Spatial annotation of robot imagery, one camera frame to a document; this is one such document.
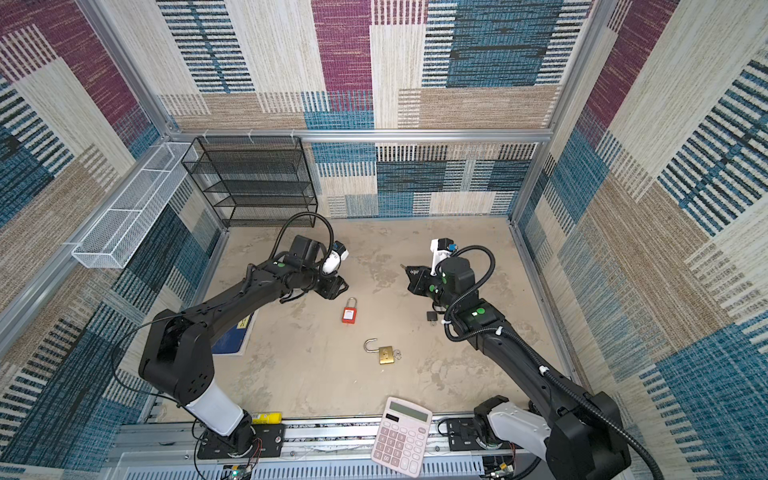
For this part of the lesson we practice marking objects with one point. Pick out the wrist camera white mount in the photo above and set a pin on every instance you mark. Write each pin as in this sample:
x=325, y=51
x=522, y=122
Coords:
x=337, y=254
x=441, y=249

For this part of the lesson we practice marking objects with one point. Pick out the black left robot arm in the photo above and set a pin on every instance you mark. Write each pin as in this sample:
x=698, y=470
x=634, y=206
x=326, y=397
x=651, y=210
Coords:
x=177, y=359

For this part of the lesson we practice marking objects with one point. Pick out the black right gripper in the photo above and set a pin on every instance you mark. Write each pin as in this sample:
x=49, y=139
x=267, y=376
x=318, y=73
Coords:
x=417, y=282

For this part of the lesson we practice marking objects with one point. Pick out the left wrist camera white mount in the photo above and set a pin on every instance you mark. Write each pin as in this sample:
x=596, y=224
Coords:
x=337, y=254

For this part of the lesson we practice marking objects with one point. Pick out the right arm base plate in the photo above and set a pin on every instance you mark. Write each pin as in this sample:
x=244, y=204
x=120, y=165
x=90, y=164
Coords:
x=470, y=434

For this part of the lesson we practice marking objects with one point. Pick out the white wire mesh basket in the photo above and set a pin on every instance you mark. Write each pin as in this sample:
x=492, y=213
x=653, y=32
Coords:
x=117, y=234

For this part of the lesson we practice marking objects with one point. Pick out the pink calculator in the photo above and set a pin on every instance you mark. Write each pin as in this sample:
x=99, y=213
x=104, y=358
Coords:
x=400, y=442

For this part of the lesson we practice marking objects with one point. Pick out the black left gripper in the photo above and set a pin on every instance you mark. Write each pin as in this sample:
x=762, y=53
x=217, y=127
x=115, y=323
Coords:
x=332, y=289

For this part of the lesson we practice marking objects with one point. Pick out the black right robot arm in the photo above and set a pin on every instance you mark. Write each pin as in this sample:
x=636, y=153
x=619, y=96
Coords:
x=580, y=435

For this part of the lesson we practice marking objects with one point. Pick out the red padlock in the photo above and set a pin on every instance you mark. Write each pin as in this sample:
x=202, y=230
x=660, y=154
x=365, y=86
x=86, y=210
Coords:
x=350, y=311

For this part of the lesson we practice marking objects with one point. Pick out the black wire mesh shelf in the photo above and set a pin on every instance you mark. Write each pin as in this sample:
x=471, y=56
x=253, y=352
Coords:
x=252, y=181

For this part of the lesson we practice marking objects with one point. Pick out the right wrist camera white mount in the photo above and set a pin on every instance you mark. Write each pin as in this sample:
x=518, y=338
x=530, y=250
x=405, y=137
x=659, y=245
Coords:
x=441, y=249

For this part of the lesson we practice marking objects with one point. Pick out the blue book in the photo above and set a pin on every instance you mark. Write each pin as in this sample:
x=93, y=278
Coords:
x=234, y=341

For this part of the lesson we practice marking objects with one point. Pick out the yellow label block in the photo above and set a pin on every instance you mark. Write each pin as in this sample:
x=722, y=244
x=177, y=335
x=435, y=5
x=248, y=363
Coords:
x=267, y=418

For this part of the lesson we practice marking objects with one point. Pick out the brass padlock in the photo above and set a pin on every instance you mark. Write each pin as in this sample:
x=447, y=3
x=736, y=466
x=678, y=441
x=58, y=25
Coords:
x=386, y=355

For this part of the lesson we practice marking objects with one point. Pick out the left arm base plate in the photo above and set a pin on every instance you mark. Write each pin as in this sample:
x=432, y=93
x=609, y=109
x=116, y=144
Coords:
x=256, y=441

